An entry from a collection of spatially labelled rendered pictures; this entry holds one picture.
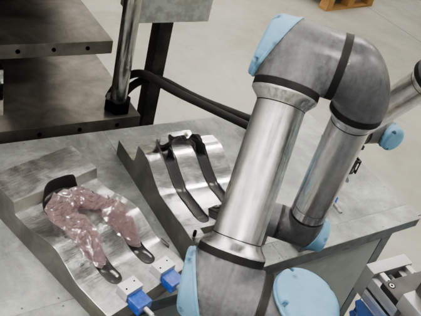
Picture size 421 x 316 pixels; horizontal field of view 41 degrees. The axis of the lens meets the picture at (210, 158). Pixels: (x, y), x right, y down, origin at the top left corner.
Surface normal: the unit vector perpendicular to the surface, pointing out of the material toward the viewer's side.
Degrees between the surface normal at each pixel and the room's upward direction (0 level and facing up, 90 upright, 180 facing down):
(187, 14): 90
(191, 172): 28
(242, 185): 57
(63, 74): 0
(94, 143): 0
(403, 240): 0
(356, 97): 102
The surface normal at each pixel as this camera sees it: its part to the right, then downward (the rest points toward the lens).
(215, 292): -0.05, -0.07
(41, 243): -0.66, 0.32
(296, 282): 0.34, -0.73
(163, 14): 0.49, 0.61
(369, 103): 0.15, 0.62
